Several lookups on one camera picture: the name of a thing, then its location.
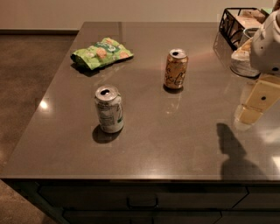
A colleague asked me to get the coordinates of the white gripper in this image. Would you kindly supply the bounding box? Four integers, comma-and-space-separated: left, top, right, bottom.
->
236, 73, 280, 125

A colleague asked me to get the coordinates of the black wire basket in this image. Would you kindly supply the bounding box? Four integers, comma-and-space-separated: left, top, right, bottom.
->
219, 8, 266, 51

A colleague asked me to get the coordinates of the orange soda can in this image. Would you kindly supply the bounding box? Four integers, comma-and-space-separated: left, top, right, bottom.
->
164, 48, 188, 89

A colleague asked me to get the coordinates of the green snack bag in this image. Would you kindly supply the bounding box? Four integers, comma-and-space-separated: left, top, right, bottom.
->
71, 38, 134, 70

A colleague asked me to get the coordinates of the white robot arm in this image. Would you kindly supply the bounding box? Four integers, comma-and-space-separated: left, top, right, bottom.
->
236, 10, 280, 125

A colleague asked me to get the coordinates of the silver green 7up can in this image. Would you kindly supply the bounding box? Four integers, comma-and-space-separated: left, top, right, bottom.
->
94, 85, 123, 133

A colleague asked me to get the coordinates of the dark cabinet drawer front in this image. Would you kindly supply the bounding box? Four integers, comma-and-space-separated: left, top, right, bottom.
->
39, 185, 247, 210

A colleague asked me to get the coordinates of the black drawer handle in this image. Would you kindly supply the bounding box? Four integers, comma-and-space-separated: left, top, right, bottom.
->
127, 194, 158, 208

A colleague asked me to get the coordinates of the clear glass jar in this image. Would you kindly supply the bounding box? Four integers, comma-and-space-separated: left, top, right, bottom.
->
230, 28, 260, 78

